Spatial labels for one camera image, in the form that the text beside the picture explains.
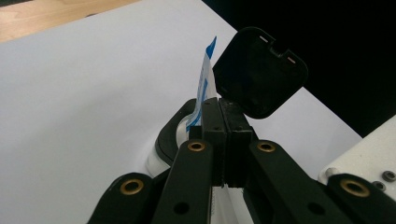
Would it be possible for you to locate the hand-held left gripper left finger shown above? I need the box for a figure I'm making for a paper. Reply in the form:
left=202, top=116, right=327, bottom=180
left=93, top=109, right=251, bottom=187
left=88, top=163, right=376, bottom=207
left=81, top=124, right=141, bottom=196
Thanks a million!
left=150, top=96, right=226, bottom=224

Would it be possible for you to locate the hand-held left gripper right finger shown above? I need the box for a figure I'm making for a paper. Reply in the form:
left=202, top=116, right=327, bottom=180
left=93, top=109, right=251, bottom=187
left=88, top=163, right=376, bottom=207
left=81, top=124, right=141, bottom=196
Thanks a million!
left=218, top=98, right=353, bottom=224

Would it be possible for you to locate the blue and white bag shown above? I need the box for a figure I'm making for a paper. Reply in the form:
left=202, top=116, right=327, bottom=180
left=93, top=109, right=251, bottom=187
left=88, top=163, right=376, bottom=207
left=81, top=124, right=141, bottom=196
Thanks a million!
left=185, top=35, right=219, bottom=142

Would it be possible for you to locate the white paper sheet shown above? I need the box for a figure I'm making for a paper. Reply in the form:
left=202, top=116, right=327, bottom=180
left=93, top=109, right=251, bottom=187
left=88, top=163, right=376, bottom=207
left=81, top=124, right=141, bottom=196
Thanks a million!
left=0, top=0, right=364, bottom=224

